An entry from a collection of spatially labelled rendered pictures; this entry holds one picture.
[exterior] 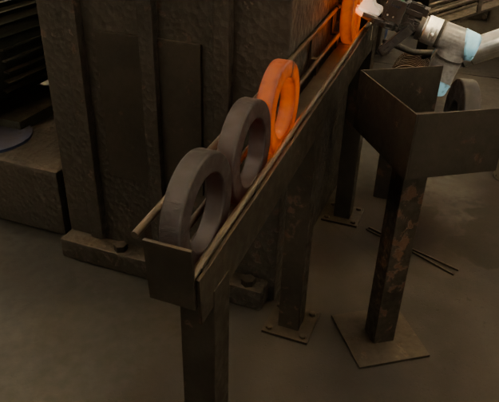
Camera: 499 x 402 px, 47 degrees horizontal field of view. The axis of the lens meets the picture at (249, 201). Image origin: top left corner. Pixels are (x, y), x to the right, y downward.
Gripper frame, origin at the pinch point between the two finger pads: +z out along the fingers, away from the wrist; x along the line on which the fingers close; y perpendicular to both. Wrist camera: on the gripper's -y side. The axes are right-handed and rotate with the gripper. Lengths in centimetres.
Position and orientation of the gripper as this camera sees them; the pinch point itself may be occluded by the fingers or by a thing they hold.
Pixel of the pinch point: (352, 8)
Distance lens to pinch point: 173.2
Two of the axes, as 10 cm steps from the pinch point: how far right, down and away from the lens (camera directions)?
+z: -8.9, -4.2, 1.6
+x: -3.6, 4.7, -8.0
